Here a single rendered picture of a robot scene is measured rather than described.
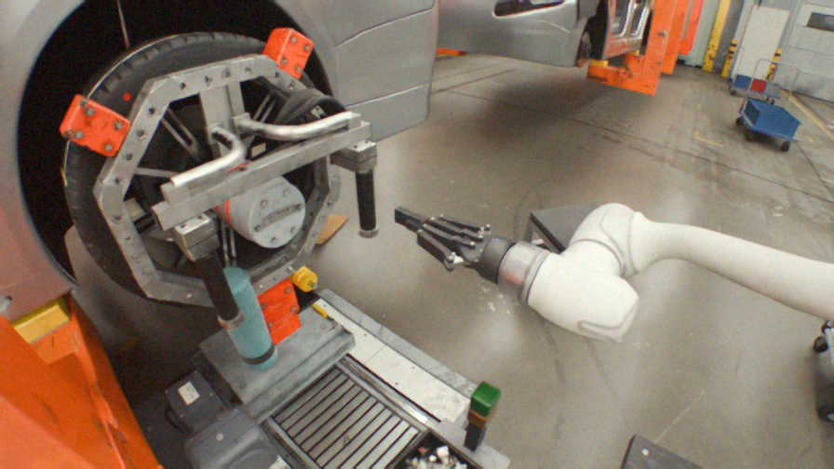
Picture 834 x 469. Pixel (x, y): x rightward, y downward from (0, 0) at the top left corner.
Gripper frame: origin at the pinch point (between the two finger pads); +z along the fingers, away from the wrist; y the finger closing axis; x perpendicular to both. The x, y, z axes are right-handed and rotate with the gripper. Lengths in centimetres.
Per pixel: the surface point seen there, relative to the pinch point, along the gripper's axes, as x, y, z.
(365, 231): -6.5, -1.6, 11.2
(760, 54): 0, 1121, -170
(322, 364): -69, -8, 35
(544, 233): -52, 90, 2
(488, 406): -17.3, -14.0, -27.8
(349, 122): 16.6, -1.3, 13.6
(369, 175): 6.2, -0.3, 10.2
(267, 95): 18.2, -1.2, 42.9
